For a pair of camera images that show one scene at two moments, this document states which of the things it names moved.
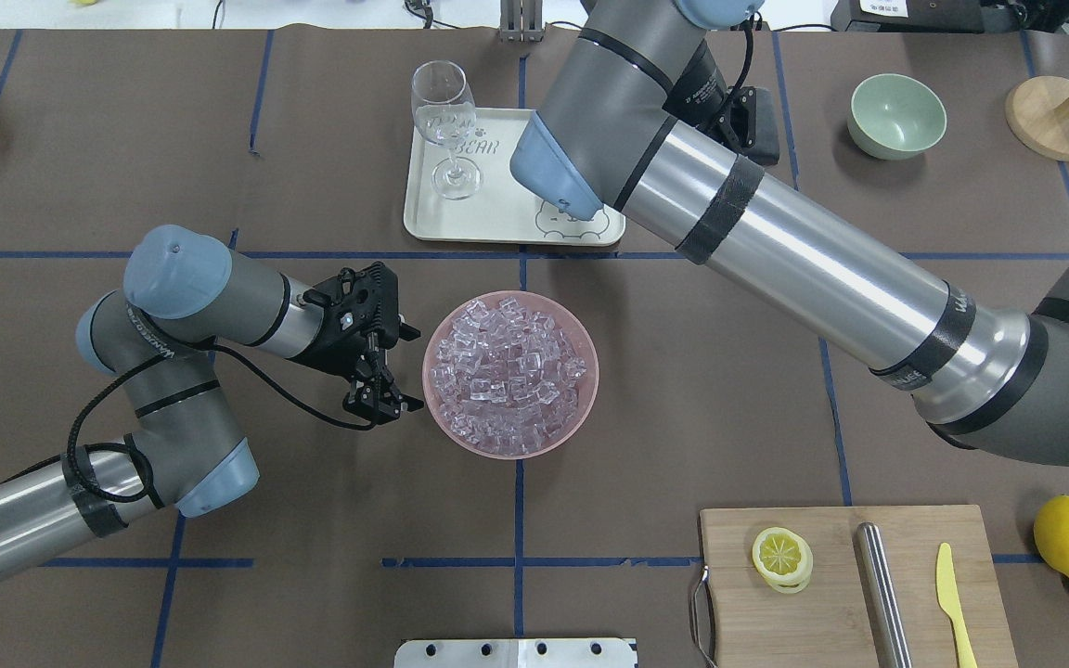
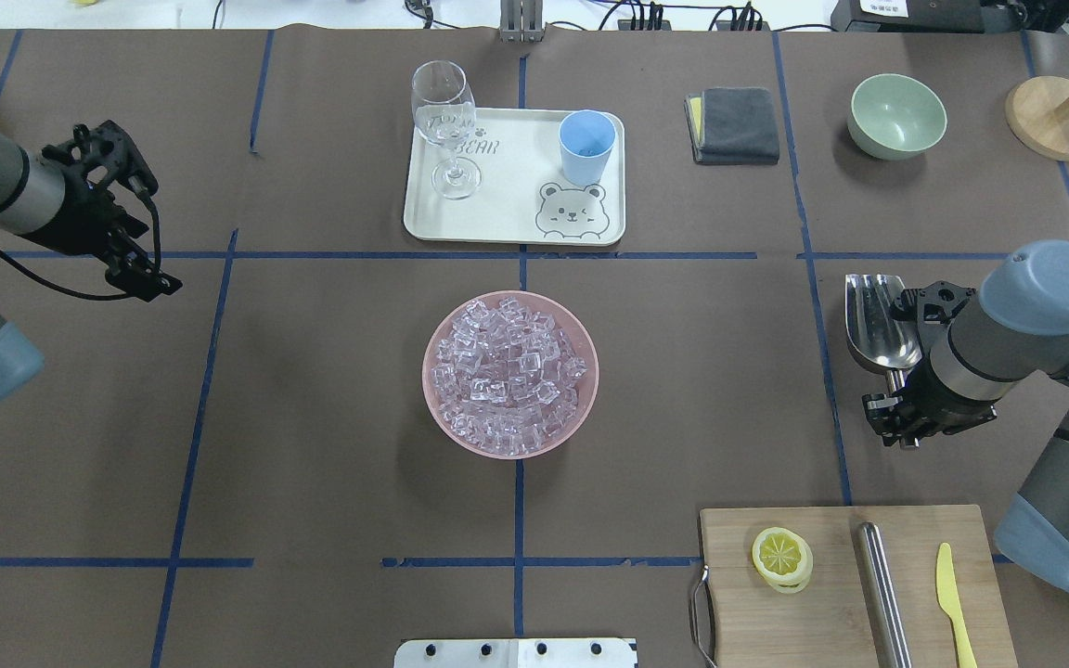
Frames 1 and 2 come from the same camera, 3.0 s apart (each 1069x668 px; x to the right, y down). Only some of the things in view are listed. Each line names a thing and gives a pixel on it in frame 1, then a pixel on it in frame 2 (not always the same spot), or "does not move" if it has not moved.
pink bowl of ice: x=510 y=375 does not move
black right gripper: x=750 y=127 to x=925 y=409
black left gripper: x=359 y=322 to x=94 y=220
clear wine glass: x=444 y=114 does not move
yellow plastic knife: x=948 y=601 does not move
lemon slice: x=782 y=558 does not move
